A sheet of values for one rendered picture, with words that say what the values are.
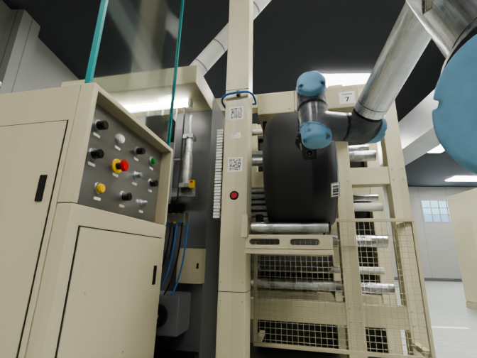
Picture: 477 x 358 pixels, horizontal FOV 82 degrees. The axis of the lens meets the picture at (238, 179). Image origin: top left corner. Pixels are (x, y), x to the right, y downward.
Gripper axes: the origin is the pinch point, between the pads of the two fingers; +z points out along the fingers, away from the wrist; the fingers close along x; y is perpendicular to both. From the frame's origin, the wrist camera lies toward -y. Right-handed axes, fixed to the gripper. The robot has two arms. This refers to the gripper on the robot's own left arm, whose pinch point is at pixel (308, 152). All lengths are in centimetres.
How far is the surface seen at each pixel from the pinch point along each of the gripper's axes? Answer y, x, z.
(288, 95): 67, 7, 48
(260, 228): -22.5, 20.8, 25.6
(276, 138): 12.0, 12.2, 8.3
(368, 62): 325, -124, 297
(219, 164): 12, 43, 30
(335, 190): -9.3, -10.6, 16.3
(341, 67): 325, -79, 300
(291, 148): 6.4, 6.1, 8.1
